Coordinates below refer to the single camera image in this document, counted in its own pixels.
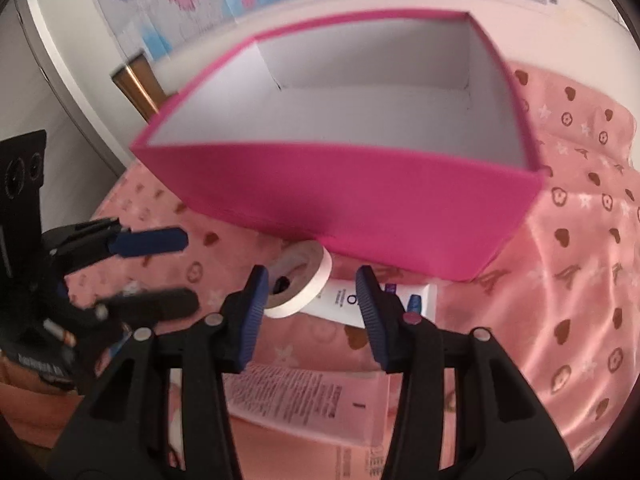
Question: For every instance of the pink cardboard box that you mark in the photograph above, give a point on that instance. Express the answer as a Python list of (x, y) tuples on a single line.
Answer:
[(350, 200)]

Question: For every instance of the person's left forearm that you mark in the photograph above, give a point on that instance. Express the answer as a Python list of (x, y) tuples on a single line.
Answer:
[(30, 410)]

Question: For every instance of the copper tumbler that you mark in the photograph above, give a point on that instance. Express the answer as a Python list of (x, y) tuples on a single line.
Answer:
[(140, 90)]

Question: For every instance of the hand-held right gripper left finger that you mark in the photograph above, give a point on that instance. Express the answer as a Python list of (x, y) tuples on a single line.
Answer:
[(252, 310)]

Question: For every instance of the large pink tube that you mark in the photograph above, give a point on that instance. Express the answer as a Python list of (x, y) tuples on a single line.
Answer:
[(300, 400)]

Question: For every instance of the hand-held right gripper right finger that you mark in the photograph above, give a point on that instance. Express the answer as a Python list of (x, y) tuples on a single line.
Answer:
[(372, 310)]

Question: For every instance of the white tape roll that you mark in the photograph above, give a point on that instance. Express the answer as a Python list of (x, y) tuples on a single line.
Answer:
[(315, 280)]

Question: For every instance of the pink flat package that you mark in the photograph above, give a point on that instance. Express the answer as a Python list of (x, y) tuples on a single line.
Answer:
[(300, 460)]

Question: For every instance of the small white tube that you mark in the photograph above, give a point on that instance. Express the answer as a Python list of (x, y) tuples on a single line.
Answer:
[(340, 302)]

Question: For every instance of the pink printed blanket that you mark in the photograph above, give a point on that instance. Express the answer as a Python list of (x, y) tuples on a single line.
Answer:
[(575, 285)]

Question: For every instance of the grey door frame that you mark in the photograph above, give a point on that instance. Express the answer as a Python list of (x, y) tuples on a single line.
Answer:
[(65, 85)]

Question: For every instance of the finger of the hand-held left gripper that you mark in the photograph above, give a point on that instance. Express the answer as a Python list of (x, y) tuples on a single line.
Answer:
[(150, 242), (160, 302)]

